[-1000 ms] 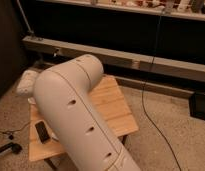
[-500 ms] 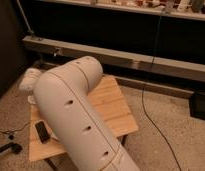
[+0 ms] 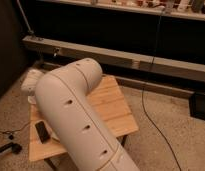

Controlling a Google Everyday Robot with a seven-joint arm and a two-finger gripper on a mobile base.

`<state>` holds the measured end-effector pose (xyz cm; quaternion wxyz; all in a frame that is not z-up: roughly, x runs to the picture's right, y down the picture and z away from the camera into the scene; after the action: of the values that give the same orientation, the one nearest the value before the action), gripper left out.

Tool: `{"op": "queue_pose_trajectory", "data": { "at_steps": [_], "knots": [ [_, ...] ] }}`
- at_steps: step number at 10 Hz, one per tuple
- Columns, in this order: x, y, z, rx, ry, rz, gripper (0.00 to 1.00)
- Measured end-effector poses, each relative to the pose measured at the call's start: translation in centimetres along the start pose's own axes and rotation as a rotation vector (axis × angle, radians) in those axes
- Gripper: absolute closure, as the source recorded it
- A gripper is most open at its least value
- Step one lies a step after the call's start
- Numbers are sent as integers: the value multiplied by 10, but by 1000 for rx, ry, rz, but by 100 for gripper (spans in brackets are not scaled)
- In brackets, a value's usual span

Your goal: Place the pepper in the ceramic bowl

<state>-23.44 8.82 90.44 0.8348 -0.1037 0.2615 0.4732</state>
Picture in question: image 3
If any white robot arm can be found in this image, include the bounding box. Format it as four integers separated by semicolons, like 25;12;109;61
21;58;140;171

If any wooden table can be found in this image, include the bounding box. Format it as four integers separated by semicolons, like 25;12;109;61
29;76;140;171

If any white paper cup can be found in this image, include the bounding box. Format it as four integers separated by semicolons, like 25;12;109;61
28;96;36;105

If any black smartphone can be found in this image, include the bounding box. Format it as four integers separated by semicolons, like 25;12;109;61
35;121;50;143

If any long wooden shelf beam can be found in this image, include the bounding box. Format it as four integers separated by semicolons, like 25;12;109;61
23;35;205;83

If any black object on floor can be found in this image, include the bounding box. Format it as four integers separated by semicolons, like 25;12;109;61
0;142;22;154

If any black cable right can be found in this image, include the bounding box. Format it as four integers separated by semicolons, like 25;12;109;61
141;6;182;171

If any black floor cable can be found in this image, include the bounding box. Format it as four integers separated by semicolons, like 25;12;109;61
0;120;31;140

